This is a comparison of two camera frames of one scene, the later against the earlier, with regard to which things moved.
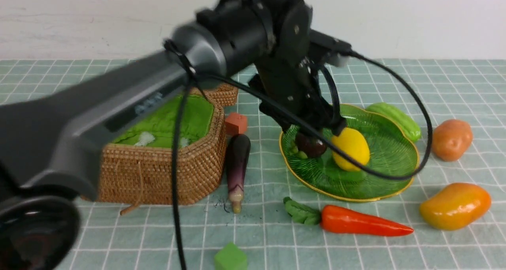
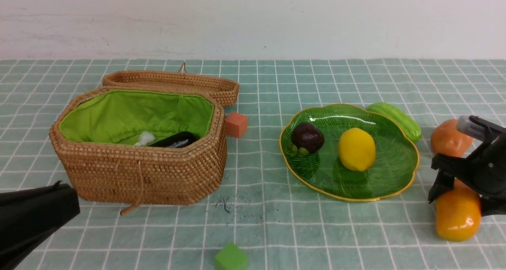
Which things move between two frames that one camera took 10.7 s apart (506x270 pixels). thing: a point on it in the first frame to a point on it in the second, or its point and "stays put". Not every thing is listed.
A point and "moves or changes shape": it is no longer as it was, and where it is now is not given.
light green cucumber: x=410 y=129 stays put
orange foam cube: x=235 y=124 stays put
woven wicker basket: x=142 y=175 stays put
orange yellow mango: x=455 y=205 moves or changes shape
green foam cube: x=229 y=257 stays put
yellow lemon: x=352 y=142 moves or changes shape
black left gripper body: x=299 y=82 to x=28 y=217
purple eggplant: x=238 y=155 to x=180 y=140
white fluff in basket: x=145 y=138 stays put
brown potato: x=450 y=138 stays put
